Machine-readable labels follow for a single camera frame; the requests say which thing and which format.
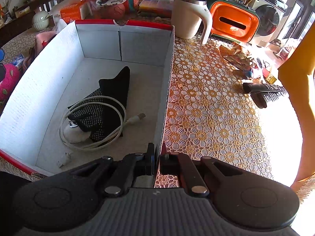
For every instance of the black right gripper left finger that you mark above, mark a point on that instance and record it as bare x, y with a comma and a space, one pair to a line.
115, 178

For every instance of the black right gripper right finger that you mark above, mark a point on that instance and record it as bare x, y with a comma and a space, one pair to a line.
199, 178

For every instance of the white red-rimmed cardboard box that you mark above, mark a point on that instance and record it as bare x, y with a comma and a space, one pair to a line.
67, 70

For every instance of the black dotted cloth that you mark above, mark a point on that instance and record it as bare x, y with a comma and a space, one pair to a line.
104, 111

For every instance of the black remote control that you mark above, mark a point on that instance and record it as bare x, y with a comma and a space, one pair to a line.
262, 94

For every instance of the crumpled snack wrappers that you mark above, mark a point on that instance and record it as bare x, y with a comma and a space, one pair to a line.
239, 58

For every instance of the yellow chair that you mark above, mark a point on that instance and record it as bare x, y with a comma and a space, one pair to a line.
297, 76

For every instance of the pink plush strawberry toy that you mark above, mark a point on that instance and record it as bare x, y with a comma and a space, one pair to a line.
10, 75

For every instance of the orange green tissue box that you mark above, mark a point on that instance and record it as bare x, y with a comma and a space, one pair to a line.
233, 20

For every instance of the cream mug with steel rim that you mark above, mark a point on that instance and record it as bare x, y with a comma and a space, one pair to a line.
187, 16

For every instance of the colourful flat box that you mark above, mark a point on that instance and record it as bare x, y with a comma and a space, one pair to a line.
160, 8

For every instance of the orange cardboard box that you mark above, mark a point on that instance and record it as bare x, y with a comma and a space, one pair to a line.
71, 12

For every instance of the white round vase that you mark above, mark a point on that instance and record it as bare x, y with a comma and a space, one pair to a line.
40, 20

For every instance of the washing machine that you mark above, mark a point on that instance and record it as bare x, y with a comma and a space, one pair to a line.
270, 13

